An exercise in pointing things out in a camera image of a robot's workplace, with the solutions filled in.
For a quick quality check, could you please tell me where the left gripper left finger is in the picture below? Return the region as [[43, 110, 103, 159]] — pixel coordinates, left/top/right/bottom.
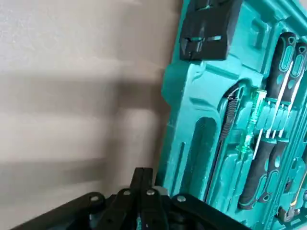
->
[[9, 167, 144, 230]]

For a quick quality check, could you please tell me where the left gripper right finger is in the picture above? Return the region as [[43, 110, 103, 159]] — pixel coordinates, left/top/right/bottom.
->
[[141, 167, 250, 230]]

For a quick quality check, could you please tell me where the green plastic toolbox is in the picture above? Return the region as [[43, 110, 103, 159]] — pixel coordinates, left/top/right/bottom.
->
[[159, 0, 307, 230]]

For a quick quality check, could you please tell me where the black toolbox latch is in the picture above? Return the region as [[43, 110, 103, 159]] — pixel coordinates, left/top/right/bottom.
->
[[179, 0, 242, 61]]

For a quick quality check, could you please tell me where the clear green tester screwdriver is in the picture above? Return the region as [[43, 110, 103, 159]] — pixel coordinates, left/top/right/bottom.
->
[[236, 90, 267, 156]]

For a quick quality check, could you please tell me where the black green handled screwdriver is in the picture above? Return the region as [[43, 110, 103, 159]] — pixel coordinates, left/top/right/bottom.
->
[[261, 76, 307, 208], [238, 61, 295, 209], [271, 42, 307, 144], [253, 32, 297, 155]]

